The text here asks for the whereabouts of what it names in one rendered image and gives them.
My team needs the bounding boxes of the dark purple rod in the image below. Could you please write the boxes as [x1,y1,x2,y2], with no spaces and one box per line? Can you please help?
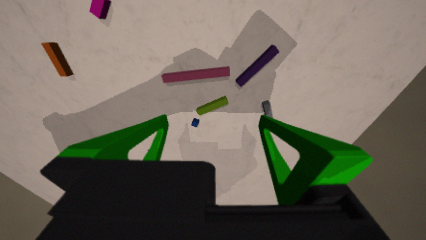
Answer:
[236,45,279,87]

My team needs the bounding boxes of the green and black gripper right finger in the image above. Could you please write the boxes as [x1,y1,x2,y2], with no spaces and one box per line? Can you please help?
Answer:
[258,115,373,205]

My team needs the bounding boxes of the orange rod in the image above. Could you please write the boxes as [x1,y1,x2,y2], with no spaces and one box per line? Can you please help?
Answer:
[41,42,73,77]

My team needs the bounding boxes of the pink rod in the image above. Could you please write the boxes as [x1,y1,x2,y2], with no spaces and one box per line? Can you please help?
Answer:
[161,66,230,83]

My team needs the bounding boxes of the lime green rod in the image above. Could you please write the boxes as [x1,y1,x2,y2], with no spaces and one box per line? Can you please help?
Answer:
[196,96,228,116]

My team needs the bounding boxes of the magenta rectangular block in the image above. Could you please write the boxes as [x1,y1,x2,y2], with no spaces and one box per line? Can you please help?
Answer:
[89,0,111,19]

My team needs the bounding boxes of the dark grey rectangular block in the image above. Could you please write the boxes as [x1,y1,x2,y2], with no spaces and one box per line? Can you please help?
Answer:
[262,100,273,118]

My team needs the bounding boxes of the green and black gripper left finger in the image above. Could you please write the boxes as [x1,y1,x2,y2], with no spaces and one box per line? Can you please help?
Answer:
[56,114,169,160]

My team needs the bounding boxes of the small dark blue block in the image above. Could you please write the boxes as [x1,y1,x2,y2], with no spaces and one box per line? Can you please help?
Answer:
[191,118,199,127]

